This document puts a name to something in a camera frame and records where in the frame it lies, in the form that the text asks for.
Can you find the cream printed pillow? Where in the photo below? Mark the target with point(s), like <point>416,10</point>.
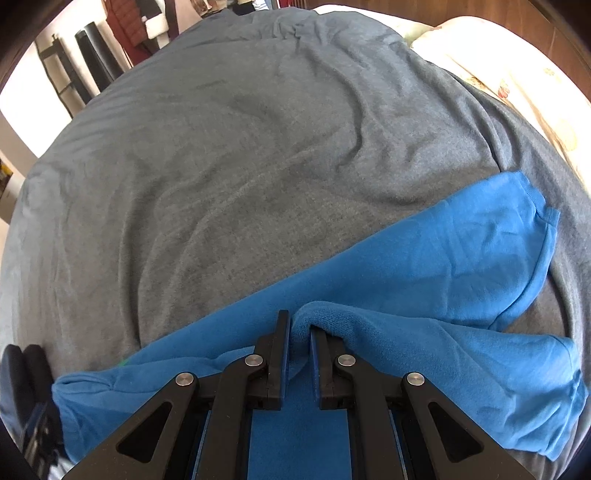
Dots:
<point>508,69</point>

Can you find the grey blanket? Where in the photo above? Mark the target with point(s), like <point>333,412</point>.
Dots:
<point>207,161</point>

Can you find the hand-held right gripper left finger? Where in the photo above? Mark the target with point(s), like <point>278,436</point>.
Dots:
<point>287,344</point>

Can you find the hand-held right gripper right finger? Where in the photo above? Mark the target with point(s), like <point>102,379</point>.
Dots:
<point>316,362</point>

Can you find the red hanging garment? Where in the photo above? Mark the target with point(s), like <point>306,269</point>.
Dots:
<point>129,21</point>

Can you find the black cylinder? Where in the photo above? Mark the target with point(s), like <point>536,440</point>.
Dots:
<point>97,57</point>

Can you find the black rack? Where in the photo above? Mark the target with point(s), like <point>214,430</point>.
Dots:
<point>62,78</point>

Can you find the blue pants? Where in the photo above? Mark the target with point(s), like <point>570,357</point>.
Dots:
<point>415,258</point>

